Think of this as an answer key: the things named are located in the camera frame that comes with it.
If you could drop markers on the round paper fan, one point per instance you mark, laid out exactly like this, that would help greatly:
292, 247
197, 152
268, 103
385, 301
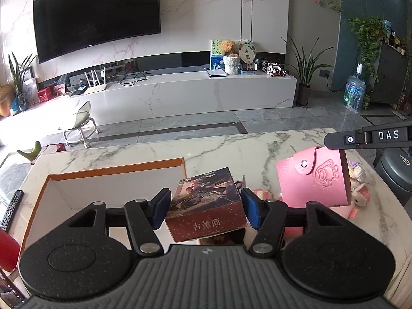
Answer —
247, 52

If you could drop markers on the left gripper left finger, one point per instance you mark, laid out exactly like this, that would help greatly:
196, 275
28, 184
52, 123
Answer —
143, 218

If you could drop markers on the green bird figurine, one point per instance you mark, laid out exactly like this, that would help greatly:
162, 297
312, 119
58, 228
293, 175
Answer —
32, 155

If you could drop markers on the small white swivel stool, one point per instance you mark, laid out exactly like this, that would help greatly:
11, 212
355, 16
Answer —
76, 122

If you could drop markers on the white marble tv cabinet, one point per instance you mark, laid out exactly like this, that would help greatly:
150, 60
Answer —
157, 96

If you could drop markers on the potted green floor plant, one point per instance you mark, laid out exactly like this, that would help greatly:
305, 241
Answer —
307, 63

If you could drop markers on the pink leather card wallet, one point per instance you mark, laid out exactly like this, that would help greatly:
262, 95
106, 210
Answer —
316, 174

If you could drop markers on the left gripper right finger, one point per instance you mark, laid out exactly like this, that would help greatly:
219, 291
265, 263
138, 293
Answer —
268, 217

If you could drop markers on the copper acorn vase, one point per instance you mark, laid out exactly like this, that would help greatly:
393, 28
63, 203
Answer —
7, 96

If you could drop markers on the potted plant on cabinet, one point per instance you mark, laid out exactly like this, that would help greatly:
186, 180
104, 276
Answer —
18, 72

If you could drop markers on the blue landscape painting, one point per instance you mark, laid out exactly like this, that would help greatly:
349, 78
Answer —
216, 57

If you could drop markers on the black wall television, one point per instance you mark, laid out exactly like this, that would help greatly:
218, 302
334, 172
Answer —
65, 26

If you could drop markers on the teddy bear in pot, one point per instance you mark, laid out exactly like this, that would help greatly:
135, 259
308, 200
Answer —
230, 57

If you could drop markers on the orange cardboard box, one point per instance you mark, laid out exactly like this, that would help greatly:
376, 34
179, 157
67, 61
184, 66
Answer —
63, 195

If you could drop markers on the red paper cup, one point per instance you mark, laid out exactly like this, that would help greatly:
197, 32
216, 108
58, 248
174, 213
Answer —
9, 251

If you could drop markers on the white crochet bunny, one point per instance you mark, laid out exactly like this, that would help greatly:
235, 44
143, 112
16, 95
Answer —
360, 192

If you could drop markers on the black remote control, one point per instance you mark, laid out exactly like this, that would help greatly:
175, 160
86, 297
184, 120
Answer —
11, 210

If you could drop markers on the grey trash bin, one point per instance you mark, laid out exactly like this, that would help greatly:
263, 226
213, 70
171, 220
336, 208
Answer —
394, 167

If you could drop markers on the blue water bottle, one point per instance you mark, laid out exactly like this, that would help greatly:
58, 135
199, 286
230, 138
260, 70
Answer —
354, 91

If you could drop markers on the black white cow figurines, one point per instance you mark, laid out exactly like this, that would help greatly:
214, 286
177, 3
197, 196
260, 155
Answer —
273, 69

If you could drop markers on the white wifi router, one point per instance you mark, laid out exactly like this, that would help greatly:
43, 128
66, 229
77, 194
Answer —
95, 82

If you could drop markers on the hanging ivy plant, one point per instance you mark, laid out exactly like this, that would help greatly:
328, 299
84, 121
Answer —
370, 33

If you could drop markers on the dark red card box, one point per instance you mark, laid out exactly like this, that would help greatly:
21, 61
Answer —
205, 205

